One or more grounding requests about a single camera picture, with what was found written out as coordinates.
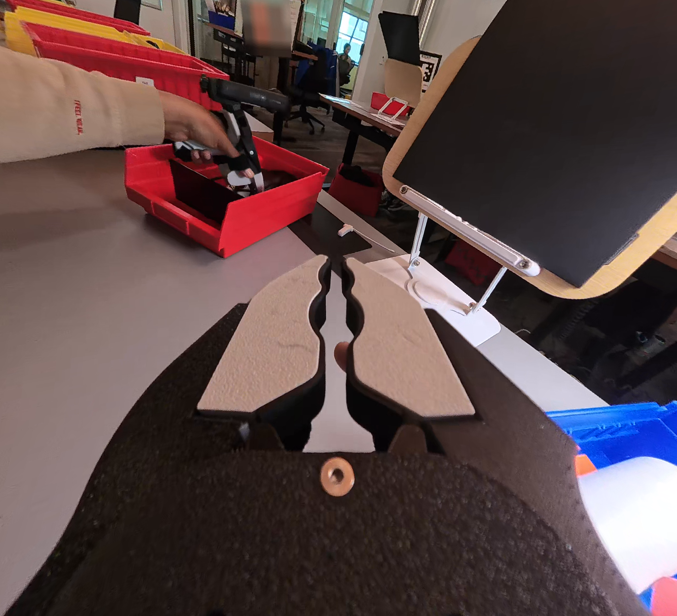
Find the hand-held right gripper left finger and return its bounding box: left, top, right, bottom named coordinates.
left=197, top=255, right=332, bottom=438

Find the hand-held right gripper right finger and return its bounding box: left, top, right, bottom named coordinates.
left=340, top=257, right=477, bottom=438

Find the red plastic parts bin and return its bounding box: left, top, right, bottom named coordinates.
left=124, top=136, right=330, bottom=259

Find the blue plastic parts bin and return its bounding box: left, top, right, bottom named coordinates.
left=545, top=400, right=677, bottom=616

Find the person's left forearm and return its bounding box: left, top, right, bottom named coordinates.
left=0, top=48, right=167, bottom=165

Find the person's left hand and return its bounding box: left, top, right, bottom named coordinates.
left=159, top=90, right=255, bottom=178

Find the wooden table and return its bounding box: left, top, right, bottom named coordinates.
left=243, top=111, right=276, bottom=143

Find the dark desk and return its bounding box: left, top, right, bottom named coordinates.
left=201, top=21, right=318, bottom=93

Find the blue office chair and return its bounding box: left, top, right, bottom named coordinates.
left=286, top=42, right=339, bottom=136

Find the red fabric bag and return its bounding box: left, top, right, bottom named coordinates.
left=328, top=164, right=386, bottom=217
left=444, top=241, right=503, bottom=286

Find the wooden desk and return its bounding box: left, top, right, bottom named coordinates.
left=319, top=93, right=410, bottom=167

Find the red ribbed crate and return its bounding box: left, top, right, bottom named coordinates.
left=24, top=21, right=231, bottom=112
left=2, top=0, right=151, bottom=36

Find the small red bin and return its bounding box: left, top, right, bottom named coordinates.
left=370, top=92, right=414, bottom=119

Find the black board with wooden rim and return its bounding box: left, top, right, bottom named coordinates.
left=382, top=0, right=677, bottom=301
left=378, top=11, right=424, bottom=109

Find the framed marker sign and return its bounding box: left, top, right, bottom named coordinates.
left=419, top=50, right=443, bottom=93

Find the yellow crate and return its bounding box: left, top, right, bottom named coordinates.
left=4, top=8, right=186, bottom=57

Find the white roll with blue core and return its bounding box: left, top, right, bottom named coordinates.
left=577, top=456, right=677, bottom=596

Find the white cable with plug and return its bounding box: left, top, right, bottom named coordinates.
left=337, top=224, right=397, bottom=254

